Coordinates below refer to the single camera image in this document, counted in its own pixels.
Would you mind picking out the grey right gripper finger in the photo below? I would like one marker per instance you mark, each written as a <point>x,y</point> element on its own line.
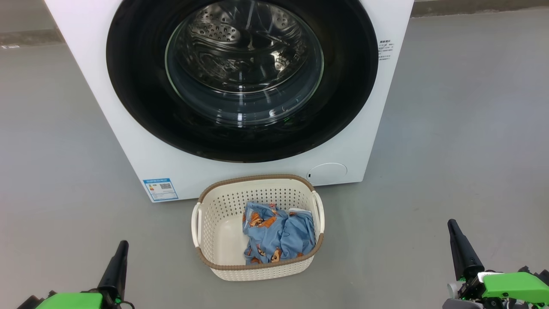
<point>465,257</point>

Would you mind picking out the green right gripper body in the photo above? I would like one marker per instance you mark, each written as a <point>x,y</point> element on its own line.
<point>514,285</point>

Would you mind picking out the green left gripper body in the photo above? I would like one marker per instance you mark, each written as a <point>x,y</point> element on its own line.
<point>68,301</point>

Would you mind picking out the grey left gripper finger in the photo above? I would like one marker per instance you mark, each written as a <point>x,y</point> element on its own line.
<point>113,270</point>

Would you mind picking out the black round glass washer door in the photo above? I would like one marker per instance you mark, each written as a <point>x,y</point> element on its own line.
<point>137,107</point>

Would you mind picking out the white front-load washing machine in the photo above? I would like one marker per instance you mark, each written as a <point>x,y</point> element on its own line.
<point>128,163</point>

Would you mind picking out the stainless steel washing machine drum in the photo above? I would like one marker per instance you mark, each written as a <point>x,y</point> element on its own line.
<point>223,43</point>

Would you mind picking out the blue energy label sticker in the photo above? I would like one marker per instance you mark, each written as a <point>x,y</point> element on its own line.
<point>160,189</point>

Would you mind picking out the cream perforated laundry basket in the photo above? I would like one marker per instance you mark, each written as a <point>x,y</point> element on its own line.
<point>223,244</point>

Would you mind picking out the round white filter cover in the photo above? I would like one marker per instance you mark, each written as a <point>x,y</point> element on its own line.
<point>328,174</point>

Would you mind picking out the small printed text label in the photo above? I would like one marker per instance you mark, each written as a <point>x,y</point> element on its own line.
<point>385,49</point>

